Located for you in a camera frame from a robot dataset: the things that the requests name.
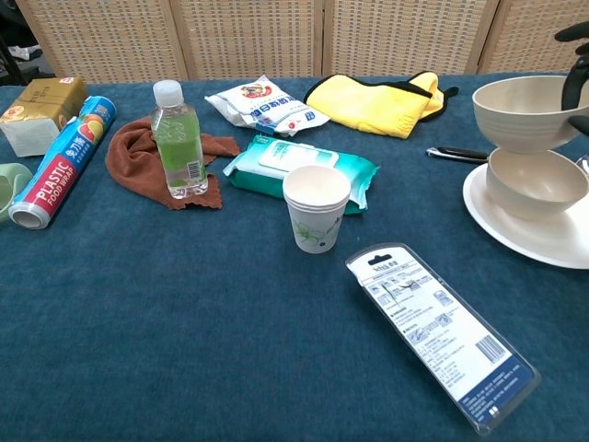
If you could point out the clear blister pack with card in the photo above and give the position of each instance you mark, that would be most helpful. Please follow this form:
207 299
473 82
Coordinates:
437 331

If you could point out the plastic food wrap roll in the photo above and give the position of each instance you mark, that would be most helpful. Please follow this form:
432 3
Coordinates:
64 161

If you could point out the clear bottle with green label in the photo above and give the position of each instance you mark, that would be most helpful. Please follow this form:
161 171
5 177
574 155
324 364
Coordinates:
177 147

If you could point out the light green plastic item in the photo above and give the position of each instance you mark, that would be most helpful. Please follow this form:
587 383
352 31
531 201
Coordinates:
9 184

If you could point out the blue tablecloth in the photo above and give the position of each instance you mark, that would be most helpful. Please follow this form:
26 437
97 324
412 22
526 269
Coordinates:
184 322

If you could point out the white paper cup stack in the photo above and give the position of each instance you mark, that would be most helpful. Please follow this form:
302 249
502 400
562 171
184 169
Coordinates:
315 221

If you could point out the woven rattan screen panel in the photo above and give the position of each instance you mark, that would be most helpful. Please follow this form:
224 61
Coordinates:
248 37
529 34
405 34
106 37

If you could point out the white sugar bag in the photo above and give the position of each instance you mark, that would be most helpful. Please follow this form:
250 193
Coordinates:
269 108

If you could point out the gold and white box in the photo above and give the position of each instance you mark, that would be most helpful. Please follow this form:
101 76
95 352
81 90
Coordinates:
39 110

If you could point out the brown cloth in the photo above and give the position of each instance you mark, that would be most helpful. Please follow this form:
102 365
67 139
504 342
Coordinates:
133 161

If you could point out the black stand leg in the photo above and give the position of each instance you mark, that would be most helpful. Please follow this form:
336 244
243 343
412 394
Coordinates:
11 62

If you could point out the beige bowl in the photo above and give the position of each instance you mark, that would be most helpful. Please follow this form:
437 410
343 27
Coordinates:
515 115
529 184

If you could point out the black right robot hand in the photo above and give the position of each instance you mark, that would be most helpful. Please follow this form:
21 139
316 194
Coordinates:
575 87

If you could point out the teal wet wipes pack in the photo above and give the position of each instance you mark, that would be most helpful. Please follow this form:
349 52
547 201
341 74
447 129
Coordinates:
294 161

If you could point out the white round plate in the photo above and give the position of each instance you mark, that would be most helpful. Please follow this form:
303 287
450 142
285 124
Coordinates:
506 239

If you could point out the yellow cloth with black trim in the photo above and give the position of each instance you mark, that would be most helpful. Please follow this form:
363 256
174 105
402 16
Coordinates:
377 103

